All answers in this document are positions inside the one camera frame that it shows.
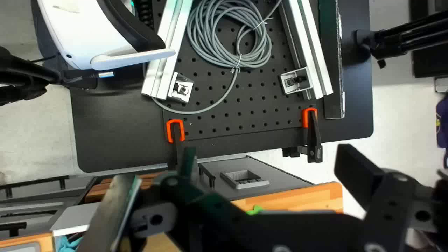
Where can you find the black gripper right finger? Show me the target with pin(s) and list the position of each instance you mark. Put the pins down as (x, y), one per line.
(383, 195)

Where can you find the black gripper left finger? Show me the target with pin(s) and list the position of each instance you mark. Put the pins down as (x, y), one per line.
(207, 222)

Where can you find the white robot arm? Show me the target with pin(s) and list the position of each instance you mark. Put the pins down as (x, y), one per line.
(89, 33)

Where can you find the black toy stove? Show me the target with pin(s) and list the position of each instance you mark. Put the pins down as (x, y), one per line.
(244, 177)

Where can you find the wooden countertop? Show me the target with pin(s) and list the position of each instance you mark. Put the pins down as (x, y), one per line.
(127, 215)

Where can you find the black orange clamp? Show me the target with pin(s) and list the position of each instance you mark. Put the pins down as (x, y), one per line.
(176, 131)
(312, 135)

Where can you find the aluminium extrusion rail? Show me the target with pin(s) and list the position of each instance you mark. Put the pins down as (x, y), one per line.
(172, 30)
(305, 43)

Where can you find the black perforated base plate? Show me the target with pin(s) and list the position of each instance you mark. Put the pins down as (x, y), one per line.
(232, 114)

